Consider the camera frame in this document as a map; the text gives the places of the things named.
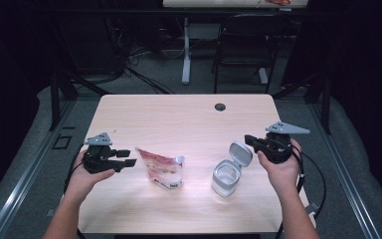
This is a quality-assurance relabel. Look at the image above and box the person's right hand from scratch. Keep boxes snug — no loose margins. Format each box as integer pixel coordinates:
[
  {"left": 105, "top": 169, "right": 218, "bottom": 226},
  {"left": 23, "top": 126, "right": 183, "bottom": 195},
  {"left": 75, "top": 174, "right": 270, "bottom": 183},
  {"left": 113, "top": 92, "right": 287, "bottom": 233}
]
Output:
[{"left": 256, "top": 137, "right": 303, "bottom": 197}]

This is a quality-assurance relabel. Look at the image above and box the black looped cable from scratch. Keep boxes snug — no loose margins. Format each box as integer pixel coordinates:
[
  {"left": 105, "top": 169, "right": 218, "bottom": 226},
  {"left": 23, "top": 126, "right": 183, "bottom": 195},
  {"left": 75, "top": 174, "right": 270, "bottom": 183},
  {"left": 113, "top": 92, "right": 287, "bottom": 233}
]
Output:
[{"left": 301, "top": 150, "right": 327, "bottom": 221}]

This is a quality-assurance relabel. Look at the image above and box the black folding chair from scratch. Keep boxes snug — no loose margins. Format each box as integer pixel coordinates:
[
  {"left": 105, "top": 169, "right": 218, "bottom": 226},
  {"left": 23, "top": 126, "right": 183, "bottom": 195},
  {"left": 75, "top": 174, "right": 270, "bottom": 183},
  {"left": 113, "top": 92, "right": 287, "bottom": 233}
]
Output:
[{"left": 212, "top": 13, "right": 294, "bottom": 95}]

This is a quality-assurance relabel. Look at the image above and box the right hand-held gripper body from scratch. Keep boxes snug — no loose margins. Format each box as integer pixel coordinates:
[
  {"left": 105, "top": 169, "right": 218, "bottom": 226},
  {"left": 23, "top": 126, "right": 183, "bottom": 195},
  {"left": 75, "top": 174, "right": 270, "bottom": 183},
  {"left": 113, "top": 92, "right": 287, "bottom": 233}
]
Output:
[{"left": 261, "top": 120, "right": 311, "bottom": 164}]

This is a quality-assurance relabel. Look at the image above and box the black metal stand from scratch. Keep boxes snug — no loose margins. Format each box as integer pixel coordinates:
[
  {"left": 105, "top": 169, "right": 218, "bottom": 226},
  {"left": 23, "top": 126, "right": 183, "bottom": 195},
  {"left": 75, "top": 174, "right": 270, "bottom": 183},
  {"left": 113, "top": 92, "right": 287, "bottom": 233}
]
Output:
[
  {"left": 272, "top": 70, "right": 333, "bottom": 135},
  {"left": 48, "top": 64, "right": 111, "bottom": 132}
]

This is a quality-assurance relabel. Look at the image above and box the right hand-held gripper cable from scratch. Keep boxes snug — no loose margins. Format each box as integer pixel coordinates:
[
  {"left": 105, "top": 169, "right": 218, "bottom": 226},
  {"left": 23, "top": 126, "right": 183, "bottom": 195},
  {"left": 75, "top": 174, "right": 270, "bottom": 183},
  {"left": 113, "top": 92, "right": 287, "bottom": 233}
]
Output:
[{"left": 274, "top": 144, "right": 306, "bottom": 239}]

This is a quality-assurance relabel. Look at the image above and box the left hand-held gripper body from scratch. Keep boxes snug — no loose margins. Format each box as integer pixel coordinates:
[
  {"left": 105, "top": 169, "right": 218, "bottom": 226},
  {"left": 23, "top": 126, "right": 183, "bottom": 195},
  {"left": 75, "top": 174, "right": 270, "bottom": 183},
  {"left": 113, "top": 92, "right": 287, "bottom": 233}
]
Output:
[{"left": 82, "top": 131, "right": 118, "bottom": 175}]

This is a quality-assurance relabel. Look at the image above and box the white flip-lid container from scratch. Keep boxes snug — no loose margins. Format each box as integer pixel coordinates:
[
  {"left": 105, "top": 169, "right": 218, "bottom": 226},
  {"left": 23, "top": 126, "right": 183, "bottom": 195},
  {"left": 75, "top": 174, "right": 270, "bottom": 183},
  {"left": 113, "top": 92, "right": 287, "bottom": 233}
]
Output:
[{"left": 210, "top": 139, "right": 255, "bottom": 199}]

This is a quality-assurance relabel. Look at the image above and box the tangle of floor cables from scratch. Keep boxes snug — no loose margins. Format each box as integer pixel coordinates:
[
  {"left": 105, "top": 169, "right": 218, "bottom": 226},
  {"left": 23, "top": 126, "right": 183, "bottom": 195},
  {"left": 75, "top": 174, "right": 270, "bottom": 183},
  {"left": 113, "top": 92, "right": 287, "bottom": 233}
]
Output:
[{"left": 104, "top": 18, "right": 177, "bottom": 96}]

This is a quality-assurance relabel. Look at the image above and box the white-legged background desk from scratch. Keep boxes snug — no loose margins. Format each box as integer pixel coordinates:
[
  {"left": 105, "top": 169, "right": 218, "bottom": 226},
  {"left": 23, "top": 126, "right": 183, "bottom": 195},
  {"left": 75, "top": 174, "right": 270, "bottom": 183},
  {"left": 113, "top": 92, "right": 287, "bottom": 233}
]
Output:
[{"left": 162, "top": 0, "right": 308, "bottom": 86}]

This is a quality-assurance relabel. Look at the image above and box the aluminium floor rail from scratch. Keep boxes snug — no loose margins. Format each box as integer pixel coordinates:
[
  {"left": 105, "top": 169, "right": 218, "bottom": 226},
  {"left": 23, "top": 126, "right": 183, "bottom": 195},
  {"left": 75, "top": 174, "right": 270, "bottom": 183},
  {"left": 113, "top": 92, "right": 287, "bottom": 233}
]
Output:
[
  {"left": 0, "top": 99, "right": 77, "bottom": 239},
  {"left": 307, "top": 102, "right": 382, "bottom": 239}
]

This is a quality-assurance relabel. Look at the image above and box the red and white spout pouch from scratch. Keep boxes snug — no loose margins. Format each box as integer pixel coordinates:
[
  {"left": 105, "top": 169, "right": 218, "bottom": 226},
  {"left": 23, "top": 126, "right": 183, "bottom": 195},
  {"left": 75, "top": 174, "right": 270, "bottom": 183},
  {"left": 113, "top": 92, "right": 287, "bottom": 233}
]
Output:
[{"left": 134, "top": 146, "right": 186, "bottom": 191}]

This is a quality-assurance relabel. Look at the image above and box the person's left hand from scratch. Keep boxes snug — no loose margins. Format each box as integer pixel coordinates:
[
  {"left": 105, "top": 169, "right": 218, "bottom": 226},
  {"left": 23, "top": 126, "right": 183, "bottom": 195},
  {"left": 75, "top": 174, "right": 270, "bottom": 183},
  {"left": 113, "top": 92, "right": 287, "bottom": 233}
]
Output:
[{"left": 64, "top": 149, "right": 116, "bottom": 204}]

